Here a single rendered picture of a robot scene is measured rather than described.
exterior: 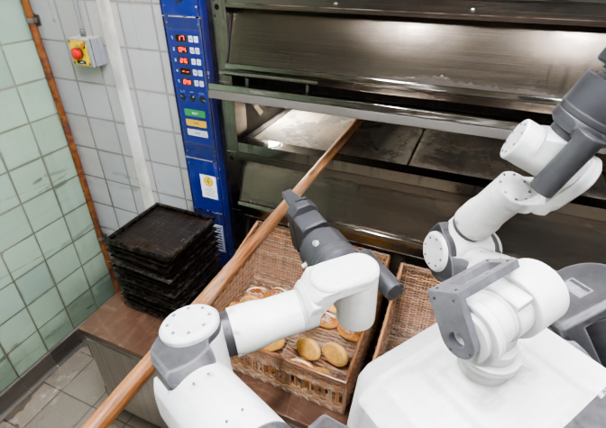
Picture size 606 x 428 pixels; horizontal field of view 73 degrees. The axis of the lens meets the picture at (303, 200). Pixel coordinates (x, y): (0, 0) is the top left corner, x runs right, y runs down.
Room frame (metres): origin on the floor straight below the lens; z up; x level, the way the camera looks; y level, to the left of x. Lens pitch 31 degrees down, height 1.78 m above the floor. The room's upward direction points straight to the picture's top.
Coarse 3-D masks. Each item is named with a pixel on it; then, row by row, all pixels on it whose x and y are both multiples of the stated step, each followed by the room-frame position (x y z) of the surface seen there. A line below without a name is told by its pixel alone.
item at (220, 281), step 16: (352, 128) 1.45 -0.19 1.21; (336, 144) 1.30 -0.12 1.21; (320, 160) 1.17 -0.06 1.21; (272, 224) 0.83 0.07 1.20; (256, 240) 0.76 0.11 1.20; (240, 256) 0.70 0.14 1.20; (224, 272) 0.65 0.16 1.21; (208, 288) 0.60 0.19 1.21; (192, 304) 0.56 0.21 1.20; (208, 304) 0.57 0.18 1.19; (144, 368) 0.42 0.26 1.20; (128, 384) 0.39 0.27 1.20; (112, 400) 0.37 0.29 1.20; (128, 400) 0.37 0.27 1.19; (96, 416) 0.34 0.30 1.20; (112, 416) 0.35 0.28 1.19
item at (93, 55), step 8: (72, 40) 1.57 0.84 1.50; (80, 40) 1.56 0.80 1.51; (88, 40) 1.55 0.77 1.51; (96, 40) 1.59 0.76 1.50; (72, 48) 1.57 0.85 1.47; (80, 48) 1.56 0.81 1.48; (88, 48) 1.55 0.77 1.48; (96, 48) 1.58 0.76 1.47; (88, 56) 1.54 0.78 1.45; (96, 56) 1.57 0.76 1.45; (104, 56) 1.60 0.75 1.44; (80, 64) 1.57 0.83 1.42; (88, 64) 1.55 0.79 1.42; (96, 64) 1.56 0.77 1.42; (104, 64) 1.59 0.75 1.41
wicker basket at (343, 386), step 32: (256, 224) 1.34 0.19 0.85; (256, 256) 1.32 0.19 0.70; (288, 256) 1.27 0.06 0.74; (384, 256) 1.14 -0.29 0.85; (224, 288) 1.11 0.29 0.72; (288, 288) 1.23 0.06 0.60; (256, 352) 0.83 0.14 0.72; (288, 352) 0.94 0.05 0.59; (352, 352) 0.94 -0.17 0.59; (288, 384) 0.79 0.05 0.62; (320, 384) 0.75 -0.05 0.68; (352, 384) 0.78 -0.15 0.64
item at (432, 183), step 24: (240, 144) 1.39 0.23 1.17; (264, 144) 1.37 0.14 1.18; (288, 144) 1.37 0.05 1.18; (336, 168) 1.24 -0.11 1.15; (360, 168) 1.21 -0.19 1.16; (384, 168) 1.18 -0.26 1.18; (408, 168) 1.18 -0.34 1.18; (456, 192) 1.08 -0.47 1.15; (480, 192) 1.06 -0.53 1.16; (600, 216) 0.94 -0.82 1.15
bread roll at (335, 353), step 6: (330, 342) 0.93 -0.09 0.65; (324, 348) 0.92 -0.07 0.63; (330, 348) 0.91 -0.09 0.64; (336, 348) 0.90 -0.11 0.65; (342, 348) 0.90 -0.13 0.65; (324, 354) 0.91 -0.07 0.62; (330, 354) 0.90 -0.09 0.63; (336, 354) 0.89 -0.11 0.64; (342, 354) 0.88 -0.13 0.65; (330, 360) 0.88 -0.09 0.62; (336, 360) 0.87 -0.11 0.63; (342, 360) 0.87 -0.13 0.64; (342, 366) 0.86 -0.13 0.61
